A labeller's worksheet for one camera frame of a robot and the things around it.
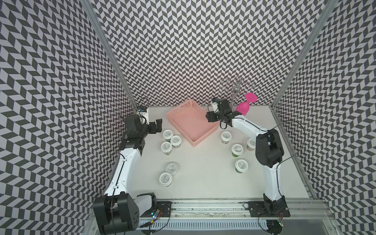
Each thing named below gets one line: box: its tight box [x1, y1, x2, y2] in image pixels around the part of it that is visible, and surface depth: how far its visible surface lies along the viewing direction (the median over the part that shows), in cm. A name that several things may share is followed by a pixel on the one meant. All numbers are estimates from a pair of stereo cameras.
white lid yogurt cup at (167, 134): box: [162, 129, 174, 142], surface depth 96 cm
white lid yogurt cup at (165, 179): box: [158, 172, 173, 188], surface depth 78 cm
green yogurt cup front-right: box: [235, 159, 249, 174], surface depth 82 cm
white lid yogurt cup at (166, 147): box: [160, 141, 173, 156], surface depth 90 cm
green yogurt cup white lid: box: [231, 143, 244, 158], surface depth 89 cm
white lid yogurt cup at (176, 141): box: [170, 135, 183, 149], surface depth 93 cm
